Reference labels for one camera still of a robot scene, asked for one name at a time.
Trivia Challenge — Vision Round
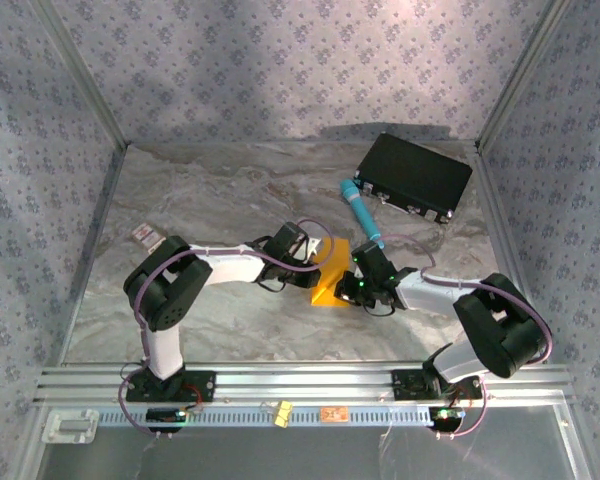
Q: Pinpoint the orange square paper sheet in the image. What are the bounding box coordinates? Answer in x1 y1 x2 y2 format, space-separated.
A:
309 237 354 307

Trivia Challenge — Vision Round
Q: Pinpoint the teal marker pen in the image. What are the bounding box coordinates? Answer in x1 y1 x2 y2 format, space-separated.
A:
339 179 385 250

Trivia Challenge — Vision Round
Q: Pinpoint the black hard case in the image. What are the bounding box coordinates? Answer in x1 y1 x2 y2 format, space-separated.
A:
353 132 474 225

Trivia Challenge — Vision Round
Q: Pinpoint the yellow clip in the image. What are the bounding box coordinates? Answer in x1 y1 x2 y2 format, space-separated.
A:
273 399 295 430

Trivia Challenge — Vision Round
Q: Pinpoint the small red white card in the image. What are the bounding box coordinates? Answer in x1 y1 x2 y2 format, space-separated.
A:
131 222 167 254

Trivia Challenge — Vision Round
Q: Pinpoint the purple cable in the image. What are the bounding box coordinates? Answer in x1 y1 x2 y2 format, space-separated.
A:
377 234 554 441
117 218 342 442

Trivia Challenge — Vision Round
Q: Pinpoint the long aluminium mounting rail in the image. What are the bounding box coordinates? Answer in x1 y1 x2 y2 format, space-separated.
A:
32 363 576 407

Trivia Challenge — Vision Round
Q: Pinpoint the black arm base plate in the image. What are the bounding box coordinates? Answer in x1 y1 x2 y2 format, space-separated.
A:
392 368 484 401
124 370 217 404

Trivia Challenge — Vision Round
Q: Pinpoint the aluminium frame bar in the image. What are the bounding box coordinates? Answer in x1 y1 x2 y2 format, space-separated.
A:
29 0 131 149
54 142 131 369
474 144 551 364
474 0 574 151

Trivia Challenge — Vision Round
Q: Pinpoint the grey slotted cable duct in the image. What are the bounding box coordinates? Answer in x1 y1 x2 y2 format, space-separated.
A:
97 405 434 429

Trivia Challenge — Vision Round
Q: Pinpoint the white metal bracket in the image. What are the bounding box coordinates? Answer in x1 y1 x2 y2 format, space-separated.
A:
42 408 100 445

